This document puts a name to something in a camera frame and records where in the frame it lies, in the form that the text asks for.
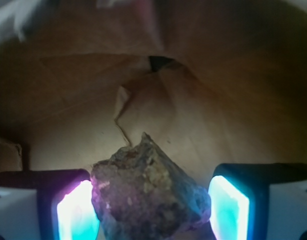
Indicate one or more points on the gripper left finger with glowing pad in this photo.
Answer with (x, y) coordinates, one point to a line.
(47, 205)

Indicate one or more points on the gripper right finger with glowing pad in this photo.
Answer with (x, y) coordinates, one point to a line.
(259, 201)

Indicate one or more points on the dark rough rock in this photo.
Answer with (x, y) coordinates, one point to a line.
(139, 193)

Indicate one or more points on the brown paper bag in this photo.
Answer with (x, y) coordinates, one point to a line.
(211, 81)

